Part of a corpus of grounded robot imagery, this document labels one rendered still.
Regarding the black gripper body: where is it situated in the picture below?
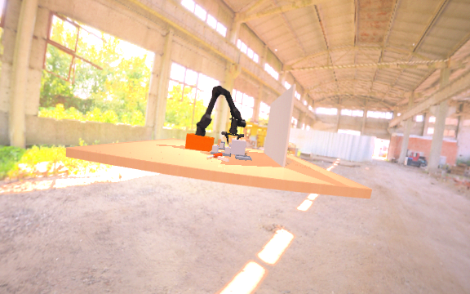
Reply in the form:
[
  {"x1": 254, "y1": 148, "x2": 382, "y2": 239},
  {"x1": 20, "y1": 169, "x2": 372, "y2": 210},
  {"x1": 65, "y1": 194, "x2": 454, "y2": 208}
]
[{"x1": 221, "y1": 126, "x2": 244, "y2": 137}]

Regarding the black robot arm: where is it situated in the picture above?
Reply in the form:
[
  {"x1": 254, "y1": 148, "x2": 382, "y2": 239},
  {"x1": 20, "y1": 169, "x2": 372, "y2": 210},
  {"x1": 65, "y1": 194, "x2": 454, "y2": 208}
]
[{"x1": 195, "y1": 86, "x2": 246, "y2": 136}]

